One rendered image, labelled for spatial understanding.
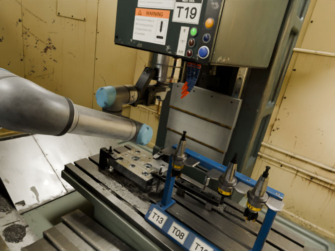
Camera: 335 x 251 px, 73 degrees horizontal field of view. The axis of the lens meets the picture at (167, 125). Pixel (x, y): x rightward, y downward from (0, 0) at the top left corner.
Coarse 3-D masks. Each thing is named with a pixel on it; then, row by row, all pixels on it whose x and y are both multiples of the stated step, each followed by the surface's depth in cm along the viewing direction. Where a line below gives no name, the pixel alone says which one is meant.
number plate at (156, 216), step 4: (152, 212) 100; (156, 212) 99; (160, 212) 98; (152, 216) 99; (156, 216) 98; (160, 216) 98; (164, 216) 97; (152, 220) 98; (156, 220) 97; (160, 220) 97; (164, 220) 96; (156, 224) 97; (160, 224) 96
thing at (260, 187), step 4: (260, 176) 74; (260, 180) 74; (264, 180) 73; (256, 184) 75; (260, 184) 74; (264, 184) 74; (256, 188) 75; (260, 188) 74; (264, 188) 74; (256, 192) 75; (260, 192) 74; (264, 192) 74; (260, 196) 74; (264, 196) 75
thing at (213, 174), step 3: (213, 168) 89; (210, 171) 87; (213, 171) 87; (216, 171) 87; (219, 171) 88; (207, 174) 84; (210, 174) 85; (213, 174) 85; (216, 174) 85; (219, 174) 86; (210, 177) 83; (213, 177) 83; (216, 177) 83; (219, 177) 84
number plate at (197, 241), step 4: (196, 240) 88; (192, 244) 88; (196, 244) 87; (200, 244) 87; (204, 244) 86; (192, 248) 87; (196, 248) 87; (200, 248) 86; (204, 248) 86; (208, 248) 85
